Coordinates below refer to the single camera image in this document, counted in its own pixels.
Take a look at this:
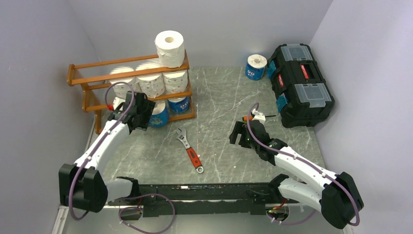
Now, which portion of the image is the blue roll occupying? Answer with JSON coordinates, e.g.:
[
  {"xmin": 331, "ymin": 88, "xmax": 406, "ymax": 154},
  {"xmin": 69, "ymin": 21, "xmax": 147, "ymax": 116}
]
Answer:
[
  {"xmin": 168, "ymin": 96, "xmax": 189, "ymax": 114},
  {"xmin": 149, "ymin": 100, "xmax": 169, "ymax": 128},
  {"xmin": 245, "ymin": 54, "xmax": 267, "ymax": 80}
]

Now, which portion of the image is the dotted white roll front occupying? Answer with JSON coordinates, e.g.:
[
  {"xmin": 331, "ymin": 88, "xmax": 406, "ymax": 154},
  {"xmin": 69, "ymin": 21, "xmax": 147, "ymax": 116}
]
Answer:
[{"xmin": 135, "ymin": 62, "xmax": 165, "ymax": 98}]

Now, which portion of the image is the dotted white roll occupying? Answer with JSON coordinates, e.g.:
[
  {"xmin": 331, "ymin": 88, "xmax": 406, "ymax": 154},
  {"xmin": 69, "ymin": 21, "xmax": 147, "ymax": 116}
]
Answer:
[
  {"xmin": 163, "ymin": 70, "xmax": 188, "ymax": 94},
  {"xmin": 135, "ymin": 62, "xmax": 165, "ymax": 98},
  {"xmin": 109, "ymin": 66, "xmax": 142, "ymax": 99}
]

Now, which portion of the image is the plain white paper roll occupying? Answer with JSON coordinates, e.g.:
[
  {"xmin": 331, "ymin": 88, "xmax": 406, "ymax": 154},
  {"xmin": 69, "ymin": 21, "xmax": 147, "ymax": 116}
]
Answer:
[{"xmin": 154, "ymin": 30, "xmax": 185, "ymax": 68}]

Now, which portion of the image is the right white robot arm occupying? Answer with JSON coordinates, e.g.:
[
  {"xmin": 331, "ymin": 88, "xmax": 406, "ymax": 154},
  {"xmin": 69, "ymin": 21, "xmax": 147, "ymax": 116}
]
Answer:
[{"xmin": 229, "ymin": 120, "xmax": 364, "ymax": 229}]

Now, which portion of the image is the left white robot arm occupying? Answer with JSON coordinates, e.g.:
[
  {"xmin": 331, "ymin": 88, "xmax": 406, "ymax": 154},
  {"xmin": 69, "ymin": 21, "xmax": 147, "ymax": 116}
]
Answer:
[{"xmin": 58, "ymin": 91, "xmax": 155, "ymax": 213}]

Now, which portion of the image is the orange wooden shelf rack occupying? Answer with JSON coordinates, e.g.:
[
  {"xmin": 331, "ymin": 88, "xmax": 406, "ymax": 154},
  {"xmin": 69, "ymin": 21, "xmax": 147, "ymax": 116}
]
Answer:
[{"xmin": 67, "ymin": 54, "xmax": 190, "ymax": 134}]

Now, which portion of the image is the black plastic toolbox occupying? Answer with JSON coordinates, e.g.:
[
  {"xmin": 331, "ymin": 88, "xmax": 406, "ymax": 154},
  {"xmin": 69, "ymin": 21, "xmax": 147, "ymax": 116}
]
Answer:
[{"xmin": 267, "ymin": 43, "xmax": 335, "ymax": 128}]

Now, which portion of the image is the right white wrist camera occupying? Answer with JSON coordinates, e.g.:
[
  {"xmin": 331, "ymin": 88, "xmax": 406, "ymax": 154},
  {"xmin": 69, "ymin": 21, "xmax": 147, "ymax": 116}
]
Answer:
[{"xmin": 251, "ymin": 109, "xmax": 266, "ymax": 124}]

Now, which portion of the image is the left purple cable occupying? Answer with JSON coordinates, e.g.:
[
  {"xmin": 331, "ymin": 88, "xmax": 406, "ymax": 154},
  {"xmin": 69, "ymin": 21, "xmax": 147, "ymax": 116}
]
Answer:
[{"xmin": 68, "ymin": 81, "xmax": 176, "ymax": 234}]

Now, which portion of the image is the purple cable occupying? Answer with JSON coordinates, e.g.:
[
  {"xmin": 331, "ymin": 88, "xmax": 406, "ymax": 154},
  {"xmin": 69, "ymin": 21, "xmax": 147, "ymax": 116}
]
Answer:
[
  {"xmin": 68, "ymin": 81, "xmax": 176, "ymax": 234},
  {"xmin": 246, "ymin": 102, "xmax": 361, "ymax": 227}
]

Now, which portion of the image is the orange handled screwdriver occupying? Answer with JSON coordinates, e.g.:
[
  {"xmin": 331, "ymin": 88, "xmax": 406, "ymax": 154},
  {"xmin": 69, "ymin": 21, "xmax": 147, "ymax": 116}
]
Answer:
[{"xmin": 242, "ymin": 115, "xmax": 276, "ymax": 124}]

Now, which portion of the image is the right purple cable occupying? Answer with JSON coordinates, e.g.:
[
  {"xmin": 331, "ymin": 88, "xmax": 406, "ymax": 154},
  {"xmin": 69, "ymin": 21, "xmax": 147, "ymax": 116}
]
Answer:
[{"xmin": 246, "ymin": 102, "xmax": 361, "ymax": 227}]

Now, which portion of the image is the red handled adjustable wrench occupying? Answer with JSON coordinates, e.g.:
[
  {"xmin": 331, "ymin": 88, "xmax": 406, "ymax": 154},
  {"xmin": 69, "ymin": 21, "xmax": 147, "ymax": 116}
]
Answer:
[{"xmin": 175, "ymin": 127, "xmax": 204, "ymax": 174}]

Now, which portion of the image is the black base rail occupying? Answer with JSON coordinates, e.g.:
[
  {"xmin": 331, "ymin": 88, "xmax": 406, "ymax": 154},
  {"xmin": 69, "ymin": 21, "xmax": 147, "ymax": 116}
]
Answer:
[{"xmin": 109, "ymin": 183, "xmax": 286, "ymax": 217}]

